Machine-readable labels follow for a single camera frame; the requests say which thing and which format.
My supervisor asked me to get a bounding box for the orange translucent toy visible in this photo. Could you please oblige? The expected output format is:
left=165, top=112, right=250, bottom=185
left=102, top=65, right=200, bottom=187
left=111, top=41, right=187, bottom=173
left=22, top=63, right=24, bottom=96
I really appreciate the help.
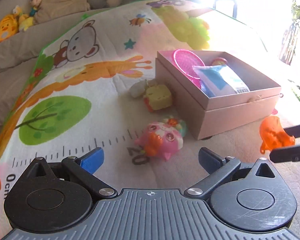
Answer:
left=259, top=115, right=295, bottom=154

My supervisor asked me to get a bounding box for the blue white tissue pack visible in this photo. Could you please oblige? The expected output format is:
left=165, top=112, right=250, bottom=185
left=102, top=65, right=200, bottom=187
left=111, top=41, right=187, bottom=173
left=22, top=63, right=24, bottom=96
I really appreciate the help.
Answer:
left=193, top=65, right=250, bottom=98

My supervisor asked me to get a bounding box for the yellow cup toy pink base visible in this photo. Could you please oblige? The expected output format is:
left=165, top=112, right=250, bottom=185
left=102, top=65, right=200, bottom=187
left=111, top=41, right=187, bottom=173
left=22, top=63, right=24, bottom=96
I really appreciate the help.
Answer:
left=211, top=57, right=228, bottom=66

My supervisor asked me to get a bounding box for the pink cardboard box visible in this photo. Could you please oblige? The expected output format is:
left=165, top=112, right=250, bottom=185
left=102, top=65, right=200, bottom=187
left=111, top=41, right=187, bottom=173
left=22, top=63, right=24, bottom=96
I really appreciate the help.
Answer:
left=155, top=50, right=281, bottom=140

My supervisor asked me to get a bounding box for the pink cat toy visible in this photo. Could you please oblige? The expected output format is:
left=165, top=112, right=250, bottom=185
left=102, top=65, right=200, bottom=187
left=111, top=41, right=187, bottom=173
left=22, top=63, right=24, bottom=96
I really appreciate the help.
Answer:
left=134, top=116, right=187, bottom=161

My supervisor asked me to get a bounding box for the cartoon play mat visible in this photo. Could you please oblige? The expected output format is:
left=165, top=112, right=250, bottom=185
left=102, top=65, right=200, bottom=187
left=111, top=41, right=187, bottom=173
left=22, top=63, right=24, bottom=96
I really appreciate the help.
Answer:
left=0, top=0, right=300, bottom=239

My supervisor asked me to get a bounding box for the yellow cube toy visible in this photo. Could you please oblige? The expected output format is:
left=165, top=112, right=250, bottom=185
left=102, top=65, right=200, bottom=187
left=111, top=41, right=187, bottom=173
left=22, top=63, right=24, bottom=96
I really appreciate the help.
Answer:
left=143, top=85, right=173, bottom=112

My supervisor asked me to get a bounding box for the white pebble toy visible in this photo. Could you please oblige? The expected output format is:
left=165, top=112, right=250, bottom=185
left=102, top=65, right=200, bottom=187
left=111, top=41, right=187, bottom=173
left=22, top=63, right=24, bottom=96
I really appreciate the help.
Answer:
left=129, top=80, right=148, bottom=98

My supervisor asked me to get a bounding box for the beige covered sofa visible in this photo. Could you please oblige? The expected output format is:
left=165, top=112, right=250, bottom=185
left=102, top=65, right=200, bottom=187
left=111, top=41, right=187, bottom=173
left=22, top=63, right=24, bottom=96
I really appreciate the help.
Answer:
left=0, top=4, right=111, bottom=151

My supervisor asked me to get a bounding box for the small yellow plush toy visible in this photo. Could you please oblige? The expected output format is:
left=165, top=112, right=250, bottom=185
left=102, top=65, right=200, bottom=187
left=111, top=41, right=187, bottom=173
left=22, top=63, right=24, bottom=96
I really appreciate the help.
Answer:
left=12, top=5, right=34, bottom=32

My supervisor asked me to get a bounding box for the yellow duck plush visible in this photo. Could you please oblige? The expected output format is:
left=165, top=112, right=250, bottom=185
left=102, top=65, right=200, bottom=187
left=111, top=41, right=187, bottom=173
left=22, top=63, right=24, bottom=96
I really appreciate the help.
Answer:
left=0, top=14, right=18, bottom=42

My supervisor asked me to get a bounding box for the beige pillow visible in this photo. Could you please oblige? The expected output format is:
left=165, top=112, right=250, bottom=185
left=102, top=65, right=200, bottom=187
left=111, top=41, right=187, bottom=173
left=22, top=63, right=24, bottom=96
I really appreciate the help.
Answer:
left=34, top=0, right=90, bottom=24

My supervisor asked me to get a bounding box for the boy doll plush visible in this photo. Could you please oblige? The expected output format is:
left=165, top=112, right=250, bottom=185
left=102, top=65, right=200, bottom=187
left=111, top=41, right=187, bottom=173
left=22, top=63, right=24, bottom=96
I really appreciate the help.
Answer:
left=29, top=0, right=42, bottom=17

